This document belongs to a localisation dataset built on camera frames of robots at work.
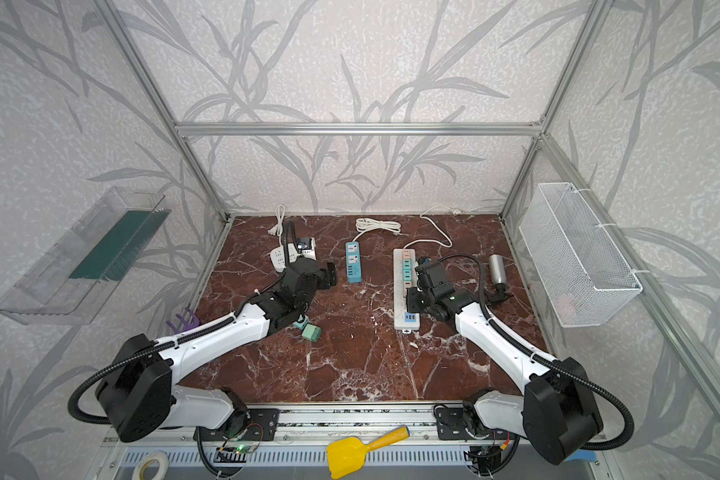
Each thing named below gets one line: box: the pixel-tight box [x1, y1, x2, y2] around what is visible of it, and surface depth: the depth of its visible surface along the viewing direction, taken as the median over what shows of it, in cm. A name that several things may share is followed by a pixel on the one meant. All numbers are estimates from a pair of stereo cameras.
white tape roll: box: [132, 450, 170, 480], surface depth 70 cm
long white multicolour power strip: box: [393, 248, 420, 334], surface depth 95 cm
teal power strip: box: [346, 241, 362, 284], surface depth 104 cm
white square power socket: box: [270, 245, 286, 273], surface depth 107 cm
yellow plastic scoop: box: [327, 426, 410, 480], surface depth 72 cm
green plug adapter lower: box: [302, 324, 322, 343], surface depth 89 cm
